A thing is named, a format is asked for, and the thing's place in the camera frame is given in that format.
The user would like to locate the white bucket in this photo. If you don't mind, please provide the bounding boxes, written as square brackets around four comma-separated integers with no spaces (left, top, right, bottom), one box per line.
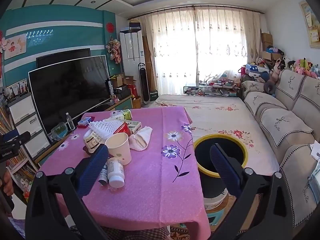
[204,187,229,212]

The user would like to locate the yellow rimmed black trash bin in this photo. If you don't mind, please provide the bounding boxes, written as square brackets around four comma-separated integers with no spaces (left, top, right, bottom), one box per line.
[193,134,248,203]

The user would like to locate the curtain rod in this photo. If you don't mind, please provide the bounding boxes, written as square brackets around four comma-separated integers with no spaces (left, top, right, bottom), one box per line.
[127,5,264,20]

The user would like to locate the stack of cardboard boxes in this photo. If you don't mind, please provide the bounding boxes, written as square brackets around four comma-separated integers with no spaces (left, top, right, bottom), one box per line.
[260,32,283,65]

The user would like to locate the white crumpled paper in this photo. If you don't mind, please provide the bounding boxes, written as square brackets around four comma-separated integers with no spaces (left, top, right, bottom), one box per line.
[310,142,320,160]

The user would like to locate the purple cloth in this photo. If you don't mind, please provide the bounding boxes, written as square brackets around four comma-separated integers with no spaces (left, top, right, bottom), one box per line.
[9,217,27,239]

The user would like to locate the beige sofa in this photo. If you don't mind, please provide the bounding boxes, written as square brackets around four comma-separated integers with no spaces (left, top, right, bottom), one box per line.
[241,69,320,228]

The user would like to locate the white plastic drawer unit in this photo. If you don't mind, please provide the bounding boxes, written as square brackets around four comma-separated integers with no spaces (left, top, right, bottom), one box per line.
[7,92,52,159]

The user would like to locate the pink plush doll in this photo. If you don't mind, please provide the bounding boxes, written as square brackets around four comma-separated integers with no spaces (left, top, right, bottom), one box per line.
[269,64,282,82]

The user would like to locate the person's left hand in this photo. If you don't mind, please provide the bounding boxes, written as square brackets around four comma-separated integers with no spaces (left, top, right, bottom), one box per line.
[0,169,13,196]

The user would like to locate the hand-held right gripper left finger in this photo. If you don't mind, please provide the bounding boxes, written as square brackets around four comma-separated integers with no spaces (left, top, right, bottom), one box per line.
[25,144,110,240]

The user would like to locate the bookshelf with books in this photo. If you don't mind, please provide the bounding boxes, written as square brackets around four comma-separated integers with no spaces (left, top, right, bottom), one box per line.
[0,100,38,203]

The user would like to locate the cluttered glass coffee table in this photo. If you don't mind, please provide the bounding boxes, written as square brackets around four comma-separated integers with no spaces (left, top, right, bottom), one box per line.
[183,79,240,97]

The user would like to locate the floral bed sheet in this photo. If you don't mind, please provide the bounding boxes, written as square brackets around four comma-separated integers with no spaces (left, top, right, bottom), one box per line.
[155,94,280,173]

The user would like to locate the black tower fan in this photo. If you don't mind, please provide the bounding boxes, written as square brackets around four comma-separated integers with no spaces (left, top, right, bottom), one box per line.
[138,62,148,105]

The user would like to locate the small black television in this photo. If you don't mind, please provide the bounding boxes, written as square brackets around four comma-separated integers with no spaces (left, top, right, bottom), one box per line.
[36,48,91,68]

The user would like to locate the sheer embroidered curtains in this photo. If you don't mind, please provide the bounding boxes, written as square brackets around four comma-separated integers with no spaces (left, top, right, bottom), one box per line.
[136,6,262,95]

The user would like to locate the row of plush toys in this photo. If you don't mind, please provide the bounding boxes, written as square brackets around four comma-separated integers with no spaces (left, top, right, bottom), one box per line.
[281,56,320,79]

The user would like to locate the small labelled white bottle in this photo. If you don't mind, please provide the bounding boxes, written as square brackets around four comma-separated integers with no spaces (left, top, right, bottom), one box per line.
[97,160,108,186]

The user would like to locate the hanging flower decoration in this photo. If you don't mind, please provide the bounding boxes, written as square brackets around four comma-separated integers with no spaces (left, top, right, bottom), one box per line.
[106,37,122,64]

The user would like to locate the clear water bottle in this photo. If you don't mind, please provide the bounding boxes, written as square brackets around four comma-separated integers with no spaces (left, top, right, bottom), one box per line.
[65,112,75,131]

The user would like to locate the white cloth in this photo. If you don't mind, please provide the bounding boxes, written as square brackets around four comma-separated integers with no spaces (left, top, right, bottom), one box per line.
[129,126,153,151]

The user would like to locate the small photo card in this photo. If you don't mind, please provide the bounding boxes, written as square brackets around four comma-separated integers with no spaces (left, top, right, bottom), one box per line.
[5,78,28,97]

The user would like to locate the green plastic stool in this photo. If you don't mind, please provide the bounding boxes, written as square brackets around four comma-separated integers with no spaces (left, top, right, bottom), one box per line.
[206,209,227,227]

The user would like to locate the pink floral tablecloth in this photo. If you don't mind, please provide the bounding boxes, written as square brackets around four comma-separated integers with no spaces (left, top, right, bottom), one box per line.
[37,106,212,240]

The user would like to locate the clear plastic package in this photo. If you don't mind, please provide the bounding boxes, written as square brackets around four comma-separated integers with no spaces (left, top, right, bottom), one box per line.
[307,165,320,200]

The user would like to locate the white standing air conditioner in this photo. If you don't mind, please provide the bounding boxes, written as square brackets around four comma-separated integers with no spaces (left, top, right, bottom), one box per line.
[119,29,146,104]

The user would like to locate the red wall ornament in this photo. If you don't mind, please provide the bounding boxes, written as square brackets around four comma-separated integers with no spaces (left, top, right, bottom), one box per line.
[0,30,8,53]

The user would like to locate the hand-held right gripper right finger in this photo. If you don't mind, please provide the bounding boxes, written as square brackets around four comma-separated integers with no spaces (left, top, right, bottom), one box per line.
[209,143,293,240]

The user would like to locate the clear plastic bag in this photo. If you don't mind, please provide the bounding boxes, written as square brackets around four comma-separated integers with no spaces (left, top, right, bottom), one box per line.
[51,122,68,141]

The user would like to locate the black upright box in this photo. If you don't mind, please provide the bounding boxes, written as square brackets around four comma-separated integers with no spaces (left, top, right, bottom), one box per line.
[107,78,115,99]

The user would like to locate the cartoon wall poster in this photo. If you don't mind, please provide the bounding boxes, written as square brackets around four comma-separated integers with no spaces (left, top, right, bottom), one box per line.
[4,34,27,60]

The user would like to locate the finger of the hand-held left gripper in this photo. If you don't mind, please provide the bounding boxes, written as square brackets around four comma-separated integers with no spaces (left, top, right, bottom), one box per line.
[2,131,32,150]

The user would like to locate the large curved television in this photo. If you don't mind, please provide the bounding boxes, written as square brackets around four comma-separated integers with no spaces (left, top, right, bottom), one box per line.
[28,55,110,135]

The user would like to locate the plant print carton box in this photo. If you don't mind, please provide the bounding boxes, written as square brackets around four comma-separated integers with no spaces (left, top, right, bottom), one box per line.
[125,120,142,134]

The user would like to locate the grey neck pillow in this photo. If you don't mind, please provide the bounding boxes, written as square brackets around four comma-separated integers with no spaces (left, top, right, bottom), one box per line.
[264,79,277,95]

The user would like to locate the large white plastic bottle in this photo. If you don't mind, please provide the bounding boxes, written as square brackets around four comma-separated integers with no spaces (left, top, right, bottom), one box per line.
[107,157,125,188]

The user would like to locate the framed wall picture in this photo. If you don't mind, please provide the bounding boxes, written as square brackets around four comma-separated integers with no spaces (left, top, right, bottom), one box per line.
[299,0,320,48]

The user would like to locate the red strawberry print box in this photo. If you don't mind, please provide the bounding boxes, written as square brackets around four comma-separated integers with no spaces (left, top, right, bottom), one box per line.
[114,121,132,137]

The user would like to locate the checked cloth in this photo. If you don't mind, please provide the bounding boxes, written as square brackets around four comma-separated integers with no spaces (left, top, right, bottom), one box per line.
[67,226,170,240]

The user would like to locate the white paper cup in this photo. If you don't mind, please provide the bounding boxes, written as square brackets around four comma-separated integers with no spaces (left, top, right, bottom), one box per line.
[104,132,132,165]

